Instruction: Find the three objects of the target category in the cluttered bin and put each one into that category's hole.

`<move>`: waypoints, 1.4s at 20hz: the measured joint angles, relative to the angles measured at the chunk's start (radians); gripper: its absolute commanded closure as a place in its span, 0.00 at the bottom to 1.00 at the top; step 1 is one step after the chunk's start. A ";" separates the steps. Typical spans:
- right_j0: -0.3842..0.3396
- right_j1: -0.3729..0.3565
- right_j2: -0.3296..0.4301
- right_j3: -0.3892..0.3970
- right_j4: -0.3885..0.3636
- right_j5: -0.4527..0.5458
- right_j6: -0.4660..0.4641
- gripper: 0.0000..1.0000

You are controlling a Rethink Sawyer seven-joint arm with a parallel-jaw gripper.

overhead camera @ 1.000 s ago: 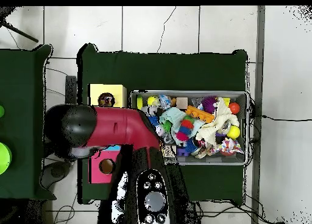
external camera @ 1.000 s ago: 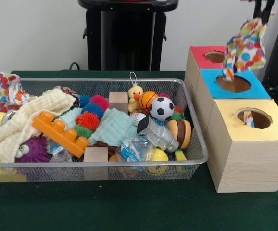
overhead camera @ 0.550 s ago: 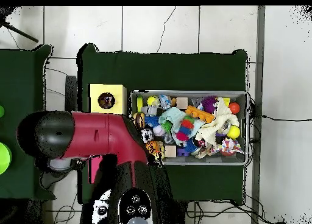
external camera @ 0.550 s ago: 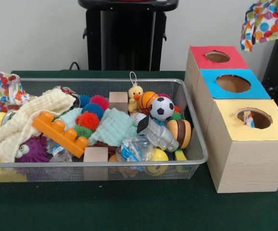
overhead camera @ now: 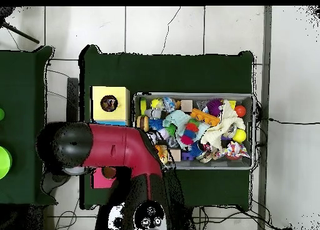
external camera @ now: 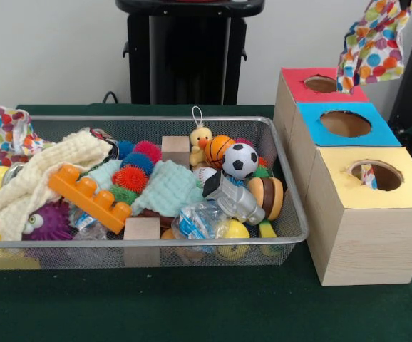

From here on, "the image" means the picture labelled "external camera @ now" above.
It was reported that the small wooden cube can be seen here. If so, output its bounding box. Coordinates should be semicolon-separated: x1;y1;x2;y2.
161;135;192;168

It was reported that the orange plastic building block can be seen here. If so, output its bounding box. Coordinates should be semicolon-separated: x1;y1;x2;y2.
47;164;133;234

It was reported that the cream waffle cloth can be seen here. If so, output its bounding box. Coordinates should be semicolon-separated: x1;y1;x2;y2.
0;130;114;242

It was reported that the toy hamburger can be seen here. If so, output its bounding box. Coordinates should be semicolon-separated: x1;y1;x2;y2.
247;176;284;220

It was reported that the yellow rubber duck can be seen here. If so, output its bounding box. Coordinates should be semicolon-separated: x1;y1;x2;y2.
189;105;214;167

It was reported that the small orange basketball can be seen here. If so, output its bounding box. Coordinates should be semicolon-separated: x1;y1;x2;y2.
204;135;236;169

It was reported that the colourful dotted cloth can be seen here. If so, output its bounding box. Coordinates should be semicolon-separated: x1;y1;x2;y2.
361;164;378;190
336;0;412;95
0;105;56;167

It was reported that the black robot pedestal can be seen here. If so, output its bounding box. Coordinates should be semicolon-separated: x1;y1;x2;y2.
115;0;266;106

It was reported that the mint green waffle cloth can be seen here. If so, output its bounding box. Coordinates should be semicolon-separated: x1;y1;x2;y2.
84;158;205;217

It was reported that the wooden box with three holes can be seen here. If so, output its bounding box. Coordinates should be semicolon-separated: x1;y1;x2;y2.
272;66;412;287

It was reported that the silver wire mesh bin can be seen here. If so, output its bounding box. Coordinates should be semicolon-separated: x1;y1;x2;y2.
0;114;311;271

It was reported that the small black white soccer ball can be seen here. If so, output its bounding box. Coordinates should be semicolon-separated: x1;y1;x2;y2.
222;142;259;180

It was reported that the silver plastic toy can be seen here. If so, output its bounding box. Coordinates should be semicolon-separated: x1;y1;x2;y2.
202;170;266;226

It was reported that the black cable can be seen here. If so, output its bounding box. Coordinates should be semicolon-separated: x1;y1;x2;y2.
102;90;121;105

